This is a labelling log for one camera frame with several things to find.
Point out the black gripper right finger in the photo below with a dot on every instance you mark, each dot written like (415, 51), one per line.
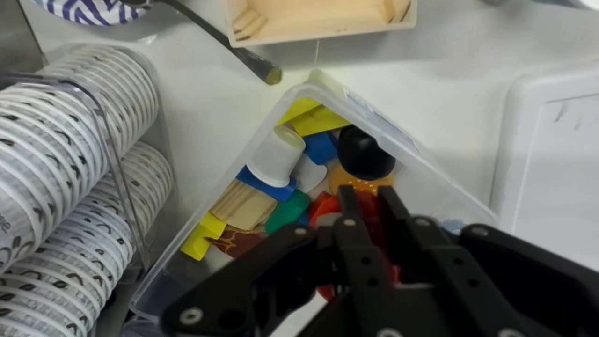
(499, 281)

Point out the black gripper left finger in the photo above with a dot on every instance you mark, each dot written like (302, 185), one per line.
(282, 281)

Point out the red block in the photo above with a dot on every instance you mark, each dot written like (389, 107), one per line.
(370, 215)

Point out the black round block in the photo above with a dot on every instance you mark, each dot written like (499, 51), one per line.
(366, 152)

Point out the blue white patterned bowl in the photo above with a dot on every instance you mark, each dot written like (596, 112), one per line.
(95, 11)

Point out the brown block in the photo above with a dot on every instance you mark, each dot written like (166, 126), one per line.
(241, 242)

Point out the green block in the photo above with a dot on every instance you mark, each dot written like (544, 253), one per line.
(287, 212)

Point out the natural wood block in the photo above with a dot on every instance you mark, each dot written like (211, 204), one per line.
(244, 206)

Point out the yellow block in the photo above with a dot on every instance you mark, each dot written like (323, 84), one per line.
(316, 118)
(199, 240)

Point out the flat blue block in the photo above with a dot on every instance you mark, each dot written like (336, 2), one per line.
(265, 187)

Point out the small white cylinder block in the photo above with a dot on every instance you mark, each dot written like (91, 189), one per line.
(310, 174)

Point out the clear plastic container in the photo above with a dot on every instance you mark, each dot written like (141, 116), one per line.
(432, 187)

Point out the orange block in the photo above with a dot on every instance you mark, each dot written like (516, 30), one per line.
(349, 180)

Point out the stack of printed paper cups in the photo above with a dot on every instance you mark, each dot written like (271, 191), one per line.
(82, 262)
(63, 137)

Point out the black rod with olive tip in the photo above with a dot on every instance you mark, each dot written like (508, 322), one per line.
(237, 53)

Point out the light wooden box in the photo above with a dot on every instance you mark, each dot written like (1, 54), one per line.
(312, 21)

